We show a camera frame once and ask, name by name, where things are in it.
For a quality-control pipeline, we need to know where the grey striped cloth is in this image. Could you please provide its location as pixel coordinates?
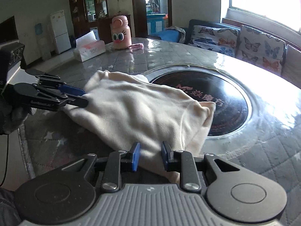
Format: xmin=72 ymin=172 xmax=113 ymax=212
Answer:
xmin=165 ymin=25 xmax=187 ymax=35

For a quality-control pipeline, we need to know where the white refrigerator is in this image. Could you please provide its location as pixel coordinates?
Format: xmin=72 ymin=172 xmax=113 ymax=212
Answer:
xmin=49 ymin=10 xmax=72 ymax=54

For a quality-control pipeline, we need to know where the person's dark clothing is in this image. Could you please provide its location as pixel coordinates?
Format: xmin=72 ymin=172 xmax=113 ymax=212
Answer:
xmin=0 ymin=188 xmax=22 ymax=226

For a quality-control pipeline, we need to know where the round black hotplate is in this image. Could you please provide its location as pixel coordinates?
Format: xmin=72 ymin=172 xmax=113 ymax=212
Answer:
xmin=143 ymin=64 xmax=254 ymax=138

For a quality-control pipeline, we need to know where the dark blue sofa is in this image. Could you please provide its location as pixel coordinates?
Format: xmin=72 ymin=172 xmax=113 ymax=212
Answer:
xmin=183 ymin=19 xmax=301 ymax=85

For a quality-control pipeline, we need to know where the water dispenser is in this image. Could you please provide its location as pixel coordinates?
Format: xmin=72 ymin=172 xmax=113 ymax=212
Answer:
xmin=34 ymin=23 xmax=51 ymax=61

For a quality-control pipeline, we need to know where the window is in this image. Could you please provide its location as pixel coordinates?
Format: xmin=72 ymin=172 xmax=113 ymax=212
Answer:
xmin=229 ymin=0 xmax=301 ymax=33

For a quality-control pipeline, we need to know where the blue cabinet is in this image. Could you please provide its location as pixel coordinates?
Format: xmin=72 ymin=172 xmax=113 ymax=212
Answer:
xmin=147 ymin=13 xmax=169 ymax=35

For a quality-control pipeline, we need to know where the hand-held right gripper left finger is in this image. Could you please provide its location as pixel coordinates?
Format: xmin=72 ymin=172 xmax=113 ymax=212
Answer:
xmin=62 ymin=142 xmax=141 ymax=192

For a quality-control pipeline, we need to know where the tissue box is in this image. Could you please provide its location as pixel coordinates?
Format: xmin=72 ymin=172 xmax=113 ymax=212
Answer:
xmin=73 ymin=29 xmax=106 ymax=63

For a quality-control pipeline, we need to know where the blue cloth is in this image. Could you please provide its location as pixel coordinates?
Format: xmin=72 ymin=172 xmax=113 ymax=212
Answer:
xmin=153 ymin=28 xmax=187 ymax=42

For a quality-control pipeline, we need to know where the dark wooden cabinet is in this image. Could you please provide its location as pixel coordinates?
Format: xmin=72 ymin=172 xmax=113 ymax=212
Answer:
xmin=68 ymin=0 xmax=118 ymax=46

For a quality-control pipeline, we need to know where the thin black cable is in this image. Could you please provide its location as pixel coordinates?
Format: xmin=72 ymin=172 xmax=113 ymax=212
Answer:
xmin=0 ymin=133 xmax=10 ymax=187

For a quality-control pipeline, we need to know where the pink cartoon water bottle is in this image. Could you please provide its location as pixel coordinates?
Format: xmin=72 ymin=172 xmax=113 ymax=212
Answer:
xmin=110 ymin=14 xmax=131 ymax=50

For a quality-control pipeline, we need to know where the person's left hand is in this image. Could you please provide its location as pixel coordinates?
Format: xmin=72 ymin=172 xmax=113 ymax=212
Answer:
xmin=0 ymin=99 xmax=36 ymax=135

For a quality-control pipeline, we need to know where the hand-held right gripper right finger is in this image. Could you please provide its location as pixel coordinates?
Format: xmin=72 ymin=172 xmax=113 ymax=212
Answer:
xmin=160 ymin=141 xmax=240 ymax=191

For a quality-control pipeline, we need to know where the cream sweater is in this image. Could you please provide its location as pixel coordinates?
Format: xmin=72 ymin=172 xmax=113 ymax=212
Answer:
xmin=63 ymin=70 xmax=217 ymax=184

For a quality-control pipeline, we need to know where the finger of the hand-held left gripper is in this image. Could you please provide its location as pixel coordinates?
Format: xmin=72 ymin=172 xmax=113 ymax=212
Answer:
xmin=13 ymin=82 xmax=89 ymax=112
xmin=25 ymin=68 xmax=86 ymax=96

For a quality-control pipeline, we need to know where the butterfly print cushion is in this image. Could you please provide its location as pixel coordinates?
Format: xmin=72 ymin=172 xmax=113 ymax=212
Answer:
xmin=191 ymin=25 xmax=239 ymax=58
xmin=236 ymin=25 xmax=287 ymax=76

